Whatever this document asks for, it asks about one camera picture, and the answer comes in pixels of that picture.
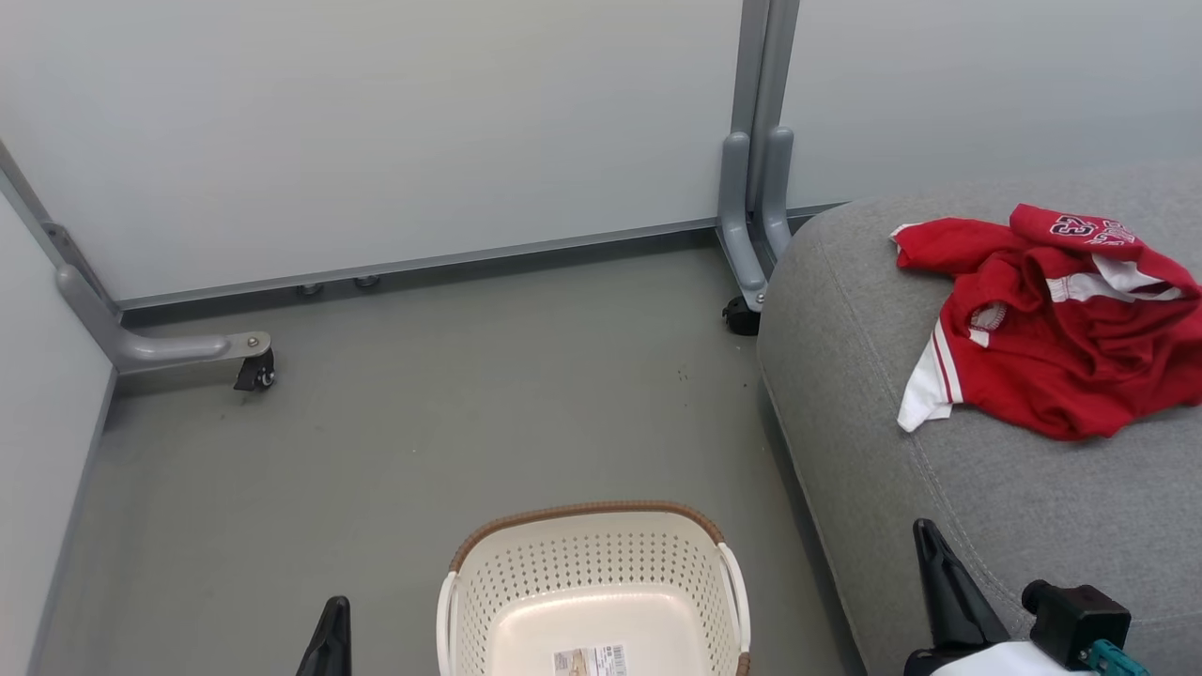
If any grey partition bottom rail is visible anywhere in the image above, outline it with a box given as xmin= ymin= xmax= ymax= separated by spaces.
xmin=117 ymin=202 xmax=846 ymax=313

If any red and white jersey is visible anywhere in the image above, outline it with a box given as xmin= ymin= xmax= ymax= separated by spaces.
xmin=889 ymin=203 xmax=1202 ymax=442

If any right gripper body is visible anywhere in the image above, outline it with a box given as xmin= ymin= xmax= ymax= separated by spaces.
xmin=903 ymin=640 xmax=1100 ymax=676

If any grey partition post with foot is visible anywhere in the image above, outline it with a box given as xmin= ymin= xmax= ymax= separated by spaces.
xmin=718 ymin=0 xmax=801 ymax=313

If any white perforated laundry basket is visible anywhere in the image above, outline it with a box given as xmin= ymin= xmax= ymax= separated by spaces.
xmin=435 ymin=500 xmax=752 ymax=676

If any black caster wheel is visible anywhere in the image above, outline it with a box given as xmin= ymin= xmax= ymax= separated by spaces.
xmin=721 ymin=296 xmax=762 ymax=337
xmin=233 ymin=347 xmax=277 ymax=393

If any paper label sticker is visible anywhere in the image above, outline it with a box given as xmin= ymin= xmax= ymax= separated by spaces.
xmin=552 ymin=643 xmax=628 ymax=676

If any grey fabric sofa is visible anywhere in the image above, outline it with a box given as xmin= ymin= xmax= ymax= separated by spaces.
xmin=756 ymin=169 xmax=1202 ymax=676

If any grey partition foot bracket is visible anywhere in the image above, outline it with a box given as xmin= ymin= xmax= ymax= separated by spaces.
xmin=0 ymin=141 xmax=273 ymax=376

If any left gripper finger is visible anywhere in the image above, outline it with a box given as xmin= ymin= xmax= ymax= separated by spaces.
xmin=296 ymin=596 xmax=352 ymax=676

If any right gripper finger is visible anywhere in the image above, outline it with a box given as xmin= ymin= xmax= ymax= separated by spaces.
xmin=913 ymin=518 xmax=1011 ymax=651

